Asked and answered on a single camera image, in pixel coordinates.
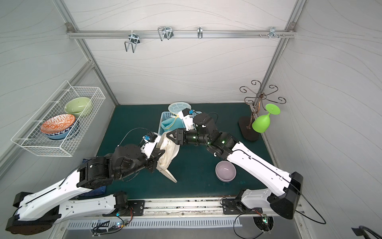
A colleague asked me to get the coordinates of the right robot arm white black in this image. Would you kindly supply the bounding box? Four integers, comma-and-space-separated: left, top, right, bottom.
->
166, 113, 303, 220

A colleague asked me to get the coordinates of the cream mesh laundry bag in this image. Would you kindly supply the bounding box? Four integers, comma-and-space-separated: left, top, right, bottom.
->
155, 132, 180, 183

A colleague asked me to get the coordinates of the lilac bowl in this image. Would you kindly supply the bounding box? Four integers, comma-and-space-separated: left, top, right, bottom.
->
215, 161, 237, 182

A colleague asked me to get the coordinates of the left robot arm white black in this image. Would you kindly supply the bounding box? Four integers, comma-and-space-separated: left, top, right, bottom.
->
6, 144, 166, 236

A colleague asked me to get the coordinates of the copper wire glass stand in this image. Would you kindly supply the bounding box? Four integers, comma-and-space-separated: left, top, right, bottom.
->
238, 85, 286, 142

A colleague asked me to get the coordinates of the white wire wall basket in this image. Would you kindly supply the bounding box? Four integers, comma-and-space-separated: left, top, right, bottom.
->
11, 81, 105, 157

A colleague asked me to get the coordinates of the white cable duct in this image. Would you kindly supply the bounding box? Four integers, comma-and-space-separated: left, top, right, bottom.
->
67, 217, 242, 231

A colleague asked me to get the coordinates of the green plastic wine glass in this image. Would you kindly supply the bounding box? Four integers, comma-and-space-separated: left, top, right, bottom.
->
252, 104, 281, 133

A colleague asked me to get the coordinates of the green ceramic bowl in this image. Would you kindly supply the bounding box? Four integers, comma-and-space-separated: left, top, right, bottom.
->
64, 97, 93, 119

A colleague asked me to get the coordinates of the right metal hook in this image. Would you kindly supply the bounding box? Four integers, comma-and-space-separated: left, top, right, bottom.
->
259, 27, 285, 39

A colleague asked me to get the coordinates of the blue Doritos chip bag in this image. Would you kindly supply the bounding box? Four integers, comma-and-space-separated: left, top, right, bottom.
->
78, 158, 107, 200

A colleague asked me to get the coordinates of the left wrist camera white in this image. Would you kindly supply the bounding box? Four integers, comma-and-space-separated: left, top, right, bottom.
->
140, 131, 161, 158

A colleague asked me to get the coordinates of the light blue plastic basket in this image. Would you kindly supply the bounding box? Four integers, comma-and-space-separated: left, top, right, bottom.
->
158, 110, 201, 135

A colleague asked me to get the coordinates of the aluminium top rail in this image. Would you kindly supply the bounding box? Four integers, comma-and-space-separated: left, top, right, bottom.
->
67, 29, 297, 40

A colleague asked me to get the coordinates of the blue bowl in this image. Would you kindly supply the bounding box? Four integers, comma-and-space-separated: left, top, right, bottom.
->
46, 126, 73, 140

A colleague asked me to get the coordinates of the double metal hook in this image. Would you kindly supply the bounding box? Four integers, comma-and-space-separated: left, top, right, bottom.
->
124, 32, 140, 53

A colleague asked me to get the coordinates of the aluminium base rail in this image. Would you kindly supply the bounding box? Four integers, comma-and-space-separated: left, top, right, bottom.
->
59, 195, 305, 218

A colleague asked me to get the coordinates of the metal clip hook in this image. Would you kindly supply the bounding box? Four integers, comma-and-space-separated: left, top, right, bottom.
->
157, 26, 174, 41

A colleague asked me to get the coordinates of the small metal hook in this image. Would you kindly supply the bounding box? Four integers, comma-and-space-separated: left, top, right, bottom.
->
197, 27, 203, 39

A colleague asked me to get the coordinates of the orange patterned bowl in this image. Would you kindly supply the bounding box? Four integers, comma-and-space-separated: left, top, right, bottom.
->
40, 114, 76, 134

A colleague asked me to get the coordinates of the teal mesh laundry bag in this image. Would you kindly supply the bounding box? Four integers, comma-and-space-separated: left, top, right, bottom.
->
161, 102, 192, 131

